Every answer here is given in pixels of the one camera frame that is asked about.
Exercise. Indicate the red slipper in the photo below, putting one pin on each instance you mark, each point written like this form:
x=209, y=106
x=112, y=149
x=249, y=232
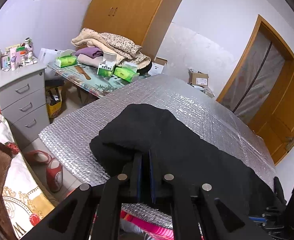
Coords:
x=54, y=175
x=38, y=157

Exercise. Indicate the white small cardboard box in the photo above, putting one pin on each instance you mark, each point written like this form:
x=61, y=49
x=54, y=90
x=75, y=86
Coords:
x=157, y=66

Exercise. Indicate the green tissue pack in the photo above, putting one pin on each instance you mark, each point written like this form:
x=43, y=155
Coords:
x=127, y=72
x=66, y=58

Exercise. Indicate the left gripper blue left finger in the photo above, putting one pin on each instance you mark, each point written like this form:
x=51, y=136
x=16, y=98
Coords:
x=133, y=171

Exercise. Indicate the brown wooden comb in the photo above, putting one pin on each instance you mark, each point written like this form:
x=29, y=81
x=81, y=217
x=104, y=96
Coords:
x=81, y=71

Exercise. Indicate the floral bed quilt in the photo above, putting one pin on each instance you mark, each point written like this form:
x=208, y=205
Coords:
x=24, y=201

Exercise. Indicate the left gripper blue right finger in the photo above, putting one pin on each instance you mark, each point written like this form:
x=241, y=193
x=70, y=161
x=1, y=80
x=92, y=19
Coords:
x=161, y=189

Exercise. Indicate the purple folded cloth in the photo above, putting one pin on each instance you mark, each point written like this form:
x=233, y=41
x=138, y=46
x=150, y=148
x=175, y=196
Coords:
x=91, y=52

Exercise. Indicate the black garment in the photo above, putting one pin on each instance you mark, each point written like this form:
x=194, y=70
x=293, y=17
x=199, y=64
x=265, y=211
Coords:
x=141, y=128

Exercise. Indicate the illustrated flat gift box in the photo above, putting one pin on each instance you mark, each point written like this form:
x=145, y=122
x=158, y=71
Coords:
x=98, y=86

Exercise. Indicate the translucent plastic door curtain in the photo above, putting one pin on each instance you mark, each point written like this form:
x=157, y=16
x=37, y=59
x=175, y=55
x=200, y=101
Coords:
x=255, y=79

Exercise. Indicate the green white carton box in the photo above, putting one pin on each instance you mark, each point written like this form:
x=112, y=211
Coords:
x=106, y=67

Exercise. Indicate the pink folded cloth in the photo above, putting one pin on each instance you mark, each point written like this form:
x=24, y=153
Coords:
x=86, y=60

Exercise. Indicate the beige floral blanket pile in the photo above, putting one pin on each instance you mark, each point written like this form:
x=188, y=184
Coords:
x=125, y=49

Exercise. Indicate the yellow shopping bag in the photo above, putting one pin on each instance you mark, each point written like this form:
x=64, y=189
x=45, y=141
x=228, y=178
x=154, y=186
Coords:
x=53, y=101

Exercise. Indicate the orange wooden wardrobe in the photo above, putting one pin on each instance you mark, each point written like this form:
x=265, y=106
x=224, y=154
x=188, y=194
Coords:
x=145, y=22

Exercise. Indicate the white drawer cabinet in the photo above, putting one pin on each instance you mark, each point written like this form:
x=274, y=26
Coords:
x=23, y=102

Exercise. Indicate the toiletry bottles on cabinet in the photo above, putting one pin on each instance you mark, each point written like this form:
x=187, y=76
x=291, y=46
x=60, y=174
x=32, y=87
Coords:
x=17, y=56

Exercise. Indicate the orange wooden door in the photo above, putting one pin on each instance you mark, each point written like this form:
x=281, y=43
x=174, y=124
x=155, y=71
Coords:
x=274, y=121

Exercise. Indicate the colourful striped bedsheet edge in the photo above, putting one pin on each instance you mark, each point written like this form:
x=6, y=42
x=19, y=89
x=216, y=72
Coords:
x=130, y=223

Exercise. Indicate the brown cardboard box with label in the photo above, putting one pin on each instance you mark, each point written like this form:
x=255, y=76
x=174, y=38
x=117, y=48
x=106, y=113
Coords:
x=198, y=78

